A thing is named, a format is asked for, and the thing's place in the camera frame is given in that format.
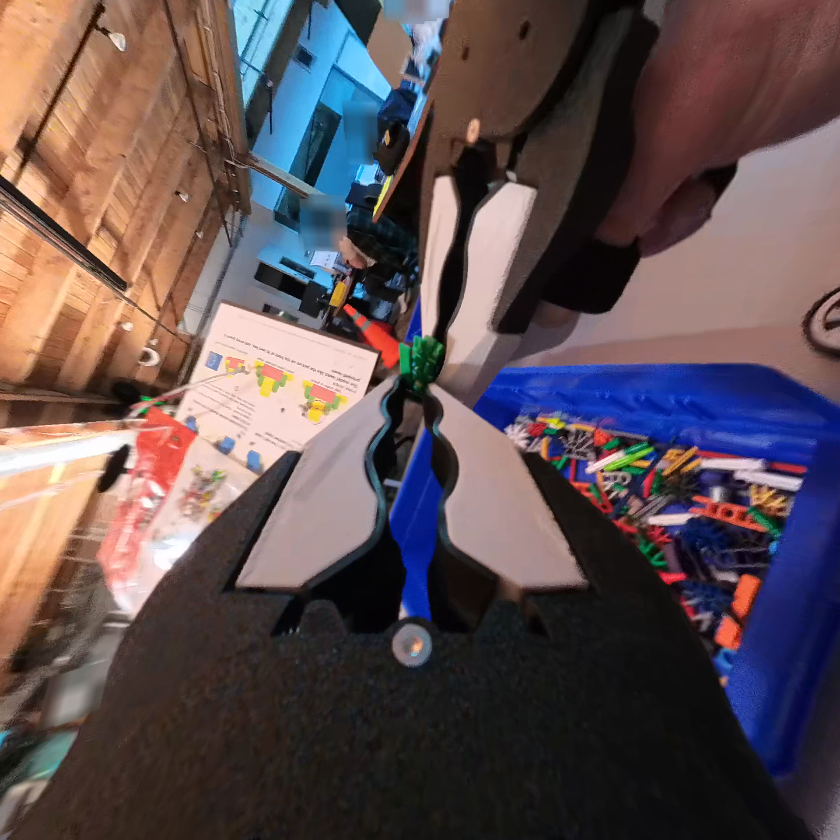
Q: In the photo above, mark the red toy packet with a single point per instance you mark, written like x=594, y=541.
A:
x=171, y=499

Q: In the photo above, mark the white picture poster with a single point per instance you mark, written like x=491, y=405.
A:
x=282, y=387

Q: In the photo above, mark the pile of colourful toy pieces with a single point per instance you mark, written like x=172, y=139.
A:
x=656, y=499

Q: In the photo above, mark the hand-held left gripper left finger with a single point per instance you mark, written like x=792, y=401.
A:
x=322, y=505

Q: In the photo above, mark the blue bin with white label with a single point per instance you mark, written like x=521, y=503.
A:
x=630, y=394

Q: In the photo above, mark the black toy wheel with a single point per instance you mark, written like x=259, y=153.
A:
x=827, y=322

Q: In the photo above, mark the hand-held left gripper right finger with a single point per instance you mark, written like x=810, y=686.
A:
x=505, y=512

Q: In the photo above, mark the person's right hand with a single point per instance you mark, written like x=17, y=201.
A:
x=735, y=105

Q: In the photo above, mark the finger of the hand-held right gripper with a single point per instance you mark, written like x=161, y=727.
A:
x=440, y=263
x=492, y=276

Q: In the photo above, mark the green toy connector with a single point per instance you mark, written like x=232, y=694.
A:
x=423, y=361

